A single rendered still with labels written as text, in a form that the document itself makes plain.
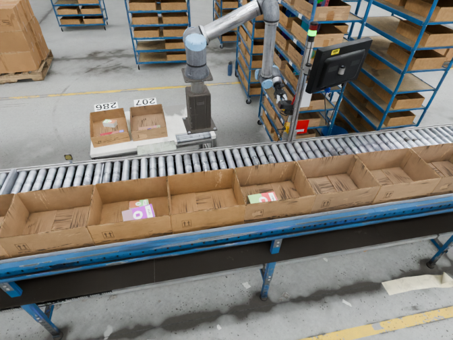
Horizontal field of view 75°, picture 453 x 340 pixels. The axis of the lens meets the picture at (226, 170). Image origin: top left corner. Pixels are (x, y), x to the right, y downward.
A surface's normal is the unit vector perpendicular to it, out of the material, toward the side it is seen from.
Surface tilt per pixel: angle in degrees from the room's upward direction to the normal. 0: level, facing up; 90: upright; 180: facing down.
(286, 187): 0
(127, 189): 90
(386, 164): 89
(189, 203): 2
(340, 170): 89
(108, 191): 90
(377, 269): 0
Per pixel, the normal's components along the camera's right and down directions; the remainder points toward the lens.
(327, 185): 0.03, -0.74
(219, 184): 0.19, 0.65
